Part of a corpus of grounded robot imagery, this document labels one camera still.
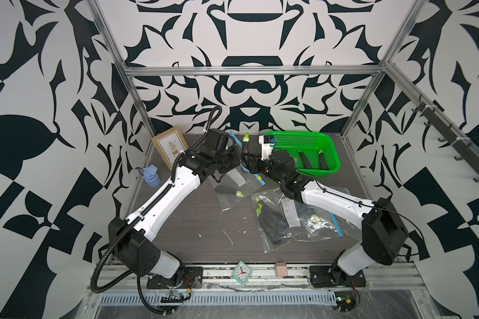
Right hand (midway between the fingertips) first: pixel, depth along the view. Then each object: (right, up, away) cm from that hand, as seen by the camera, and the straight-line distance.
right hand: (242, 152), depth 78 cm
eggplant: (+1, +3, 0) cm, 3 cm away
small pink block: (+15, -44, -2) cm, 46 cm away
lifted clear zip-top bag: (+33, -28, 0) cm, 43 cm away
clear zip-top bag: (-2, -14, +12) cm, 18 cm away
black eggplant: (+13, -30, +6) cm, 33 cm away
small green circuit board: (-23, -50, -7) cm, 55 cm away
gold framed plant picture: (-36, +5, +24) cm, 43 cm away
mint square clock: (0, -44, -3) cm, 45 cm away
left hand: (0, 0, -2) cm, 2 cm away
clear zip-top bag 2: (+23, -26, +5) cm, 35 cm away
